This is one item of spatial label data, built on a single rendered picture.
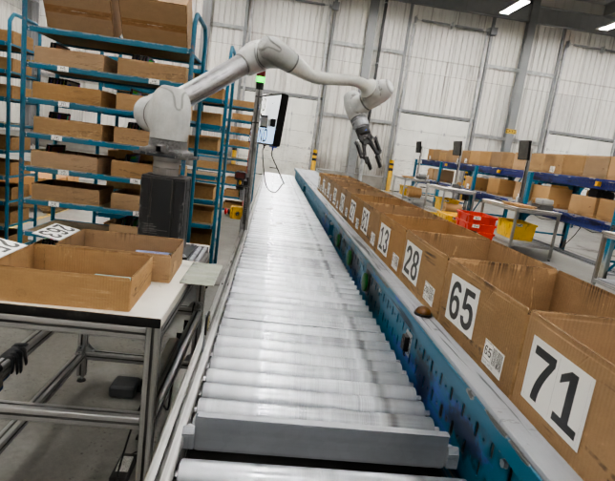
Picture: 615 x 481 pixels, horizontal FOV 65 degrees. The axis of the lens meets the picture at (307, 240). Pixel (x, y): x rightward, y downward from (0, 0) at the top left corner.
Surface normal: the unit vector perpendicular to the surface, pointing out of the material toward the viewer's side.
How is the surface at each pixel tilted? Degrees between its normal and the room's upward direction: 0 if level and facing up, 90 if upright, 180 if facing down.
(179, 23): 123
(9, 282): 90
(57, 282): 91
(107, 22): 118
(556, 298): 90
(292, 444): 90
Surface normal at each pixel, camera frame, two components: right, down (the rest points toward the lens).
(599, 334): 0.06, 0.19
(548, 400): -0.99, -0.11
